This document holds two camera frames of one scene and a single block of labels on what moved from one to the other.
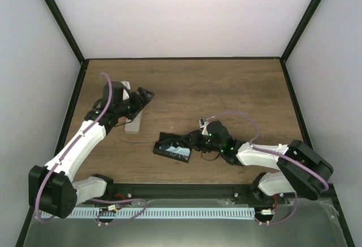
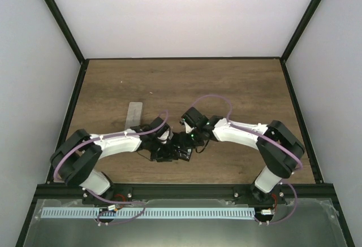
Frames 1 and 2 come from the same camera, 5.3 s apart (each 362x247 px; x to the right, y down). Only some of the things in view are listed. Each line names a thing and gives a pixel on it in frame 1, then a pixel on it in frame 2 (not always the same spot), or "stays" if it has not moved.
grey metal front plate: x=298 y=222 stays
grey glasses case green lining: x=133 y=126 stays
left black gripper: x=139 y=104 -> x=167 y=156
